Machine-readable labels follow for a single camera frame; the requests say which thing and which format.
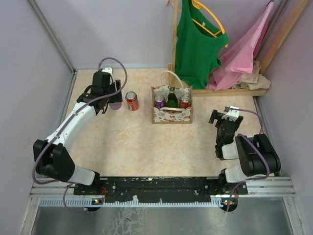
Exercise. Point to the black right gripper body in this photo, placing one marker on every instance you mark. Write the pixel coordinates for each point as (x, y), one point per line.
(219, 122)

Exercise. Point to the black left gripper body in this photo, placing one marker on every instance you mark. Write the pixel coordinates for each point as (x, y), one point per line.
(112, 88)

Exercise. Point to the purple Fanta can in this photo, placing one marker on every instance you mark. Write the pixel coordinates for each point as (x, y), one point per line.
(115, 106)
(159, 101)

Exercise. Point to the red coke can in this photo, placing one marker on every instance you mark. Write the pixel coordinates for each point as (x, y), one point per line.
(132, 101)
(185, 101)

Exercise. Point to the green glass bottle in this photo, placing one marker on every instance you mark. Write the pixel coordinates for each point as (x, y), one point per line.
(172, 101)

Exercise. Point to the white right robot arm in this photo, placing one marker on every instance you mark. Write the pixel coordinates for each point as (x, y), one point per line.
(256, 155)

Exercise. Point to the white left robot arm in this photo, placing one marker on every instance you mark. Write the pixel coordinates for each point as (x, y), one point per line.
(51, 156)

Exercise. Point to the canvas bag with cat print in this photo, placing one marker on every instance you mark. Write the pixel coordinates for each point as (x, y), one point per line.
(171, 115)

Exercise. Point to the wooden clothes rack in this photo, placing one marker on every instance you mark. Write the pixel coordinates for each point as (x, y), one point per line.
(284, 19)

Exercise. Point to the beige cloth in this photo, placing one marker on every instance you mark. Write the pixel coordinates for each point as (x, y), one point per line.
(253, 80)

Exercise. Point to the pink garment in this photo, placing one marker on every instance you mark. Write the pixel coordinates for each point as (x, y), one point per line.
(239, 59)

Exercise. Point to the green tank top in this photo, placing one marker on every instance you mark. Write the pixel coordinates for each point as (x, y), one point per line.
(197, 51)

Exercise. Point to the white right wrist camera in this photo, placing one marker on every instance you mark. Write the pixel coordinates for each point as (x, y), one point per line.
(231, 113)

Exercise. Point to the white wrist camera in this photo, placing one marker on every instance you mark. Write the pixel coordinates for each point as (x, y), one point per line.
(231, 113)
(109, 70)

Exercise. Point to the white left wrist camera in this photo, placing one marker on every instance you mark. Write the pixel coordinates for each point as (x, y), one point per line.
(109, 70)

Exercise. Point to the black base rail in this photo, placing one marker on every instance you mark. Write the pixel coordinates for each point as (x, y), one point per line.
(157, 189)

